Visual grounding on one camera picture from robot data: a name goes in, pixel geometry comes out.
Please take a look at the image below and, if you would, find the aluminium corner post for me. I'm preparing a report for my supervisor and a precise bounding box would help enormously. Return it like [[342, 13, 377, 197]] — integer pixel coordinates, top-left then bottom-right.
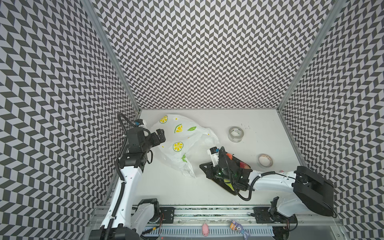
[[81, 0, 141, 113], [277, 0, 347, 113]]

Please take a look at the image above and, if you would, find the aluminium corner post left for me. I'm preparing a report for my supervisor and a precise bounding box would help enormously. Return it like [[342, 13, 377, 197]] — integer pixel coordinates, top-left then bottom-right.
[[81, 0, 141, 113]]

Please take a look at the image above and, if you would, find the aluminium corner post right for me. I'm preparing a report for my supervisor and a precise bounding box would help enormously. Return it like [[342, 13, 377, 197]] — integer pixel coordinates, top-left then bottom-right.
[[277, 0, 347, 113]]

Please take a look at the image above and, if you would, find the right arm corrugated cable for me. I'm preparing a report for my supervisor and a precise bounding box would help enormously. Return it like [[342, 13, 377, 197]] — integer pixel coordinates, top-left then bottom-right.
[[218, 146, 296, 202]]

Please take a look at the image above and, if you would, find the pink toy figure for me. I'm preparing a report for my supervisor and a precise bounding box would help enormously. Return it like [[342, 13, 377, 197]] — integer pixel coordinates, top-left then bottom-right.
[[202, 223, 210, 237]]

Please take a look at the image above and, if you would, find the clear packing tape roll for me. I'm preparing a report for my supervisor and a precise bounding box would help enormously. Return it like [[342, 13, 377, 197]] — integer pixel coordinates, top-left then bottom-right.
[[228, 127, 245, 143]]

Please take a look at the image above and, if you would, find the white lemon-print plastic bag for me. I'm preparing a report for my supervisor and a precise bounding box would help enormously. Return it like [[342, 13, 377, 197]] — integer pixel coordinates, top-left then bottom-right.
[[150, 114, 220, 178]]

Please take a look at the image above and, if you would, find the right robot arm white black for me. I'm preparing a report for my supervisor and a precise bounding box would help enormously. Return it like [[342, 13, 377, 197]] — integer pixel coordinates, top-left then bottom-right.
[[199, 148, 337, 224]]

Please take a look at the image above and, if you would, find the purple toy figure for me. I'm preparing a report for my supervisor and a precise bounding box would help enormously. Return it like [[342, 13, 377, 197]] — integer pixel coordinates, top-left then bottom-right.
[[230, 220, 250, 240]]

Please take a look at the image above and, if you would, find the beige masking tape roll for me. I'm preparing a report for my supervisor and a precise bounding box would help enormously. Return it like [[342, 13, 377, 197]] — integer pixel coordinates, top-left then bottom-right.
[[258, 154, 274, 168]]

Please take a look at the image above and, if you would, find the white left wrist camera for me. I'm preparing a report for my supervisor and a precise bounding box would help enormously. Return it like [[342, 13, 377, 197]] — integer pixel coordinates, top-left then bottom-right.
[[134, 119, 147, 127]]

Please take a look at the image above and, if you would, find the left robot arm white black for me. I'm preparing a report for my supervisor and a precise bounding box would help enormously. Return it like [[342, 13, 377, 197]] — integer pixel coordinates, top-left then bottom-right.
[[88, 127, 166, 240]]

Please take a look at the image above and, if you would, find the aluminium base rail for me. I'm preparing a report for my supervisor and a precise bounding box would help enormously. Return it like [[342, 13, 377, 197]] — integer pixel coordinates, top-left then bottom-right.
[[170, 205, 342, 226]]

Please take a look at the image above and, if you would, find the green fake fruit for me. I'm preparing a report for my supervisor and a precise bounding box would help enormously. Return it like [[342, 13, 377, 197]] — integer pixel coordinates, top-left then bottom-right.
[[225, 182, 235, 192]]

